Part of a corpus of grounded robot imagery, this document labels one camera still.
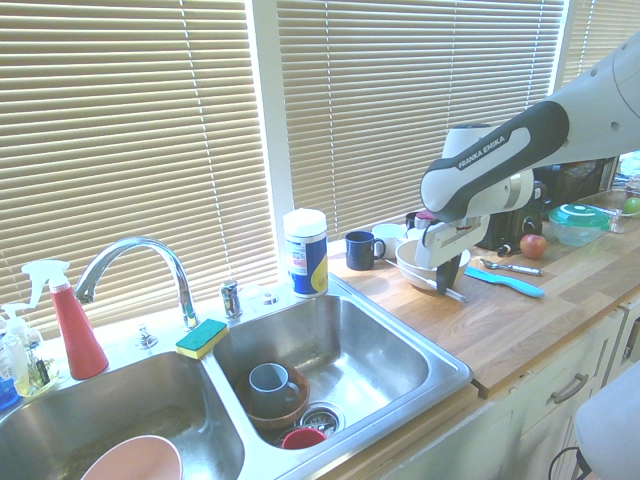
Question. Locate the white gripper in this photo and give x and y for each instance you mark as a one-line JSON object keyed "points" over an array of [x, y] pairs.
{"points": [[445, 242]]}

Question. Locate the silver table knife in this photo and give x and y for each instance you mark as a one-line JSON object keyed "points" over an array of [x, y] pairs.
{"points": [[459, 296]]}

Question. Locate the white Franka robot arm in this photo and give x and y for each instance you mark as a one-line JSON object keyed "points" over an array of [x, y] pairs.
{"points": [[490, 160]]}

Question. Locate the teal plastic knife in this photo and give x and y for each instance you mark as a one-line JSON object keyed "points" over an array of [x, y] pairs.
{"points": [[505, 282]]}

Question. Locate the stainless steel double sink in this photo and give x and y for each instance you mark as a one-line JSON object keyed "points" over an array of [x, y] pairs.
{"points": [[350, 340]]}

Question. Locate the chrome sink hole cover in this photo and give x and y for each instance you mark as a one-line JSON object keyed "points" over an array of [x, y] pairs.
{"points": [[270, 299]]}

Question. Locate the chrome sink knob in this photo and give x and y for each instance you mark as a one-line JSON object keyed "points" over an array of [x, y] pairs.
{"points": [[146, 337]]}

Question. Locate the white ceramic bowl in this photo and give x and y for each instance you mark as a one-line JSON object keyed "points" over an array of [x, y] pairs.
{"points": [[407, 260]]}

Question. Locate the dark jar with red lid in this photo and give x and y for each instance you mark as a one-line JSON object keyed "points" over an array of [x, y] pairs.
{"points": [[414, 222]]}

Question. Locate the silver spoon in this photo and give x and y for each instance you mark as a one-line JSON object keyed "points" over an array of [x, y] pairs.
{"points": [[515, 268]]}

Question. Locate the white mug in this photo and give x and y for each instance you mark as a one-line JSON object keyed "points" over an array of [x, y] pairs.
{"points": [[390, 234]]}

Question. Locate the black kitchen appliance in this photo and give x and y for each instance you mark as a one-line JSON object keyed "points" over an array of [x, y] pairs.
{"points": [[510, 227]]}

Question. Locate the red apple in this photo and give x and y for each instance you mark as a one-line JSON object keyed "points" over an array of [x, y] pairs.
{"points": [[533, 246]]}

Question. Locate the navy blue mug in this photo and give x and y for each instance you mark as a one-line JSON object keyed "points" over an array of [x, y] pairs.
{"points": [[360, 252]]}

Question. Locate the green lidded plastic container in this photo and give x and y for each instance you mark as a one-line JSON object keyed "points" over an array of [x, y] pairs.
{"points": [[580, 220]]}

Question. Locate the white blue wipes canister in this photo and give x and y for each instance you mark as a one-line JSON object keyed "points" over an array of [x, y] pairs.
{"points": [[305, 255]]}

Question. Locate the cream kitchen cabinet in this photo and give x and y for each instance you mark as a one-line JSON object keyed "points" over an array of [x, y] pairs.
{"points": [[540, 400]]}

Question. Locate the dark appliance by window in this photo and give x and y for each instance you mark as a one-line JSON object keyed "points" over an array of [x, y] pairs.
{"points": [[575, 177]]}

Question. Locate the clear plastic box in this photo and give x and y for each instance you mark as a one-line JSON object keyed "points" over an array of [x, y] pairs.
{"points": [[620, 217]]}

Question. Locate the metal drain strainer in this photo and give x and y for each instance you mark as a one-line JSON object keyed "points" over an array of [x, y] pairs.
{"points": [[325, 416]]}

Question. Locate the green round fruit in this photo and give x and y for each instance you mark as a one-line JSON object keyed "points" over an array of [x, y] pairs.
{"points": [[633, 205]]}

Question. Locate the brown wooden bowl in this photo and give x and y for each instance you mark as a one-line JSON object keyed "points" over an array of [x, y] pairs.
{"points": [[297, 407]]}

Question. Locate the grey mug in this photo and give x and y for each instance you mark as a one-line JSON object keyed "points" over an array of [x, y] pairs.
{"points": [[270, 387]]}

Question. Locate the chrome faucet lever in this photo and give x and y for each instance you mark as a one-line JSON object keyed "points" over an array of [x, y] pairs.
{"points": [[231, 300]]}

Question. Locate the red cup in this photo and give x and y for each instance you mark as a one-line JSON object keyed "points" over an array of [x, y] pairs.
{"points": [[302, 439]]}

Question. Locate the green yellow sponge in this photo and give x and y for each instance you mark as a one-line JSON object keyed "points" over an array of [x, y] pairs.
{"points": [[202, 337]]}

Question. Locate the narrow beige window blind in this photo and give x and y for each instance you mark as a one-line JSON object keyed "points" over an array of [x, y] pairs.
{"points": [[595, 35]]}

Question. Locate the chrome curved faucet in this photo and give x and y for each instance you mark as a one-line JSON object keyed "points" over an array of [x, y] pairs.
{"points": [[150, 247]]}

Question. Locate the wide beige window blind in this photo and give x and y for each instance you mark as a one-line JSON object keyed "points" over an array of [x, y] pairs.
{"points": [[125, 150]]}

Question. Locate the pink bowl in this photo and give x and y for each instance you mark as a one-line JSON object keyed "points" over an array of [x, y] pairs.
{"points": [[135, 460]]}

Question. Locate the red spray bottle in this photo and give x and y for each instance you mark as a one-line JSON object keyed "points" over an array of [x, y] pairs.
{"points": [[77, 335]]}

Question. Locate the round yellow liquid bottle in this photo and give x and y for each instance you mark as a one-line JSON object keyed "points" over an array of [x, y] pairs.
{"points": [[37, 375]]}

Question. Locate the clear pump soap bottle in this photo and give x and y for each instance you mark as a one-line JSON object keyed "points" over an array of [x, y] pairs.
{"points": [[15, 335]]}

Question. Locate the blue dish soap bottle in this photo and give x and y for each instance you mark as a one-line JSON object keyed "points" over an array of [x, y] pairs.
{"points": [[6, 392]]}

